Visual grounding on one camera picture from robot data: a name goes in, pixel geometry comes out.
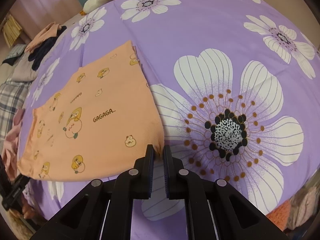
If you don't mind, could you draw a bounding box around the orange duck print shirt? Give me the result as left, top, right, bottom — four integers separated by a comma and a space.
17, 41, 164, 181

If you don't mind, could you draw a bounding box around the pink crumpled garment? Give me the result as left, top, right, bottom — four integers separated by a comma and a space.
1, 109, 25, 181

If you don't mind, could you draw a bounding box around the plaid grey blanket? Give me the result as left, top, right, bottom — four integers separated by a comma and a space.
0, 78, 32, 140

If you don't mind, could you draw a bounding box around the grey pillow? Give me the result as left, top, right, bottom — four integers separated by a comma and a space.
11, 53, 37, 82

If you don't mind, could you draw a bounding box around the purple floral bed sheet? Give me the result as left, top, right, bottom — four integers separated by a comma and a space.
18, 0, 319, 239

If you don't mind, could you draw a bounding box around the dark navy folded garment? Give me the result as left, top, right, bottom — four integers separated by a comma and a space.
28, 25, 67, 71

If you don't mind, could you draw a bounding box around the blue striped pillow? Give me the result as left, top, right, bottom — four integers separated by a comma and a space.
2, 44, 27, 66

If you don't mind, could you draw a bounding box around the yellow pleated hanging cloth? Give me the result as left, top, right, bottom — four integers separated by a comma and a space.
1, 14, 23, 48

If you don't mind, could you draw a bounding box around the pink folded garment on pile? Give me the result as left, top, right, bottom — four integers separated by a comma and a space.
24, 22, 62, 54

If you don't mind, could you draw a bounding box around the pink curtain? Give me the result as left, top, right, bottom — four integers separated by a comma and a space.
10, 0, 82, 38

